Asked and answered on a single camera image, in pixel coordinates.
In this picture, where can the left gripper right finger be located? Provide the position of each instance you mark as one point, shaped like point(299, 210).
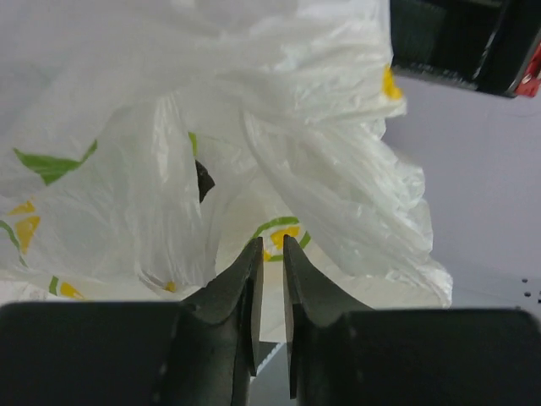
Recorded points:
point(342, 352)

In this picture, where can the dark brown fake fruit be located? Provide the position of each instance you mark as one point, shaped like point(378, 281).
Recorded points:
point(205, 181)

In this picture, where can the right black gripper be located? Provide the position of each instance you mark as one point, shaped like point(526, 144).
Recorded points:
point(492, 47)

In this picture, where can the white lemon-print plastic bag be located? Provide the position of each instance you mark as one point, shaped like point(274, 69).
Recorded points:
point(106, 106)

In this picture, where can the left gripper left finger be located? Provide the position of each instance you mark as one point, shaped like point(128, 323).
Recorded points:
point(201, 350)

